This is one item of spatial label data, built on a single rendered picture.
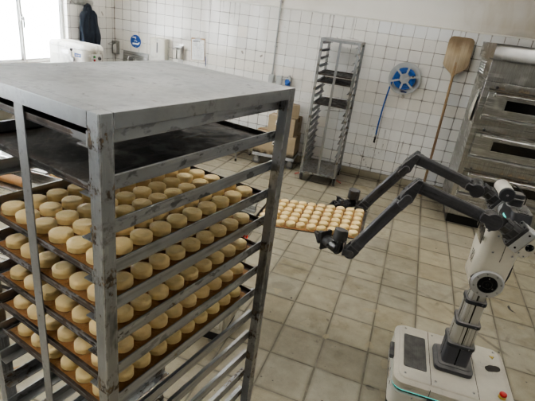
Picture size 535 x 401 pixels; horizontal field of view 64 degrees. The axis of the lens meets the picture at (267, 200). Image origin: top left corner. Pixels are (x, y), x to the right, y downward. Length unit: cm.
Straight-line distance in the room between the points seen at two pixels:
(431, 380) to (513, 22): 456
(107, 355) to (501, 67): 476
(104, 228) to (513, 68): 477
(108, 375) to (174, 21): 643
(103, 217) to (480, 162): 484
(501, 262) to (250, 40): 501
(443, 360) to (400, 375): 29
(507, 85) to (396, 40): 163
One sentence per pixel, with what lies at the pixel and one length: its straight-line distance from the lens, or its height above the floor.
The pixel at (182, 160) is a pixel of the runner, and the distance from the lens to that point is 95.
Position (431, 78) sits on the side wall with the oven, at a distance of 617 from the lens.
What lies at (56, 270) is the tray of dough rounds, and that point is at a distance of 107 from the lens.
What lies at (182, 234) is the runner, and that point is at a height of 150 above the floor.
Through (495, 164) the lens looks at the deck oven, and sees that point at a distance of 537.
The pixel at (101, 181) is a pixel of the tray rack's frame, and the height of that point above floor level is 170.
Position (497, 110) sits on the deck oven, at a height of 137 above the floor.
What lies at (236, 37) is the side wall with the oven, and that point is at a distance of 668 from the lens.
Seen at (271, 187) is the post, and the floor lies 153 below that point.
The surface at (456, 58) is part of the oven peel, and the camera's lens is 610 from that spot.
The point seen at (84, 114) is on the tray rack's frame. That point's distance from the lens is 77.
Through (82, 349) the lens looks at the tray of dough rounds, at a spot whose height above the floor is 124.
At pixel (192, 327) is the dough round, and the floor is 115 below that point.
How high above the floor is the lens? 199
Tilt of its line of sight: 23 degrees down
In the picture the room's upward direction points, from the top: 8 degrees clockwise
